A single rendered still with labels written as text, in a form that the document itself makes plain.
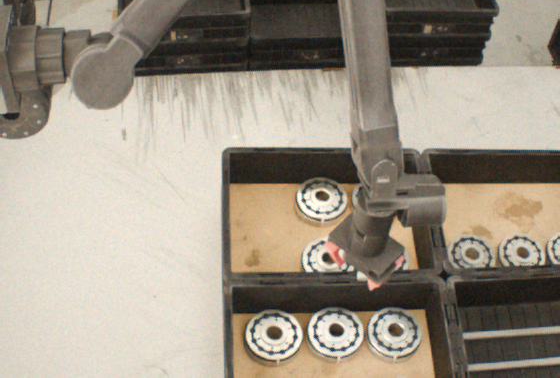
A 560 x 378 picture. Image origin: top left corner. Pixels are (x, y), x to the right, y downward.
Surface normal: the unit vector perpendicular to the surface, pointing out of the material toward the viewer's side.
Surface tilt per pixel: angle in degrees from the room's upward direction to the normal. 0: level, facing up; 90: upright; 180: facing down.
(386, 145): 61
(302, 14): 0
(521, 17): 0
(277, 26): 0
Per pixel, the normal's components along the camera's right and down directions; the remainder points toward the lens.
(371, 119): 0.06, 0.18
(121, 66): 0.14, 0.39
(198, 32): 0.12, 0.79
